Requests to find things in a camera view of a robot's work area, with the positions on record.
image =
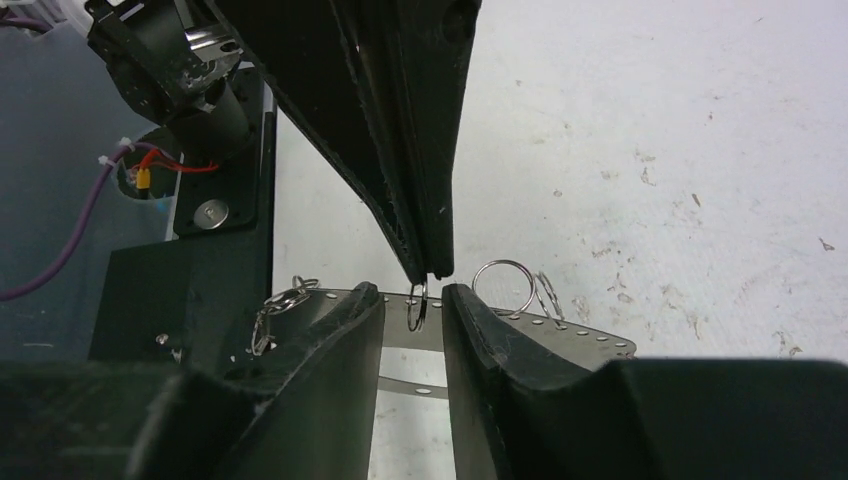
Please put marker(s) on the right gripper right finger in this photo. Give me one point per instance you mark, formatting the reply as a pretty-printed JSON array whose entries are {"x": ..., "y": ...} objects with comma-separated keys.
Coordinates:
[{"x": 688, "y": 419}]

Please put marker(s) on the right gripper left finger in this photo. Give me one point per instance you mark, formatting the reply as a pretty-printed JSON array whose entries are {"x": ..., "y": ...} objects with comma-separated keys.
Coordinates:
[{"x": 305, "y": 410}]

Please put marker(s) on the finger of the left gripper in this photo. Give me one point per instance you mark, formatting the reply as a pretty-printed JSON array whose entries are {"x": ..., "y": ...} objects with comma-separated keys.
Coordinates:
[
  {"x": 305, "y": 52},
  {"x": 412, "y": 60}
]

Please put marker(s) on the metal key holder ring plate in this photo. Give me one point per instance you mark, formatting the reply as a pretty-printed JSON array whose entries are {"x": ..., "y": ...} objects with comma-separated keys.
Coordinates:
[{"x": 464, "y": 331}]

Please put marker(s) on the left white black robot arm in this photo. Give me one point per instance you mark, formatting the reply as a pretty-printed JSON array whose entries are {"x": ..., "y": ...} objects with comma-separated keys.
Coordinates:
[{"x": 170, "y": 61}]

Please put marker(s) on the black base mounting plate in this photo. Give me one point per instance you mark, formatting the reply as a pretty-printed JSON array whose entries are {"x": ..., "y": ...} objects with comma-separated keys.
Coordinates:
[{"x": 193, "y": 300}]

